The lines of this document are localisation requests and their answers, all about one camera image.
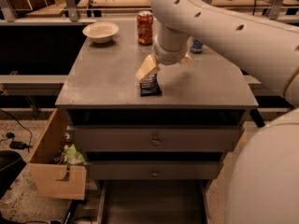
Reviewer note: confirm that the wooden open box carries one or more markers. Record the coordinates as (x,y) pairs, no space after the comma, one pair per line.
(55,180)

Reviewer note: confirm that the metal guard rail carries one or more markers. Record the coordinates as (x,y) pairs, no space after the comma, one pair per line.
(58,11)

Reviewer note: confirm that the grey top drawer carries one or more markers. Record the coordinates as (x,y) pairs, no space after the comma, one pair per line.
(160,140)

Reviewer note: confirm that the green snack bag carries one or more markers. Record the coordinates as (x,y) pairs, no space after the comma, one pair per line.
(72,156)

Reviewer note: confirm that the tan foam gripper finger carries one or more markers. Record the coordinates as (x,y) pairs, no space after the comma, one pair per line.
(187,59)
(149,67)

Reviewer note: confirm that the blue energy drink can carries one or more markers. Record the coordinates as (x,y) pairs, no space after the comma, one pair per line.
(196,47)

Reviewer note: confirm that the red soda can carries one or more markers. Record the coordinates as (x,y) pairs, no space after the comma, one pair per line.
(144,27)

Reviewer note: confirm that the grey drawer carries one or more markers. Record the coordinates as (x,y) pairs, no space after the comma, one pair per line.
(154,170)
(152,202)
(160,140)

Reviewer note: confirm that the white bowl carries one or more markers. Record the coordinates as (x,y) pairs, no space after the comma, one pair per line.
(101,32)

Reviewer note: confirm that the grey drawer cabinet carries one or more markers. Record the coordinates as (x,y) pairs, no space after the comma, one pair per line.
(101,91)

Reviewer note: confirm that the grey middle drawer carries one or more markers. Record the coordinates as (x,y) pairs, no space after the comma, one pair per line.
(154,170)

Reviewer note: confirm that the grey bottom drawer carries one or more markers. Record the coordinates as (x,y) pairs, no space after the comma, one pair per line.
(152,202)

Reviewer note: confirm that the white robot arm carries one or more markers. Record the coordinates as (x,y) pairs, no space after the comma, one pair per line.
(265,180)

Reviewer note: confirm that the dark blue rxbar wrapper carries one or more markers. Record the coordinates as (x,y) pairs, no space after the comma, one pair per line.
(150,87)

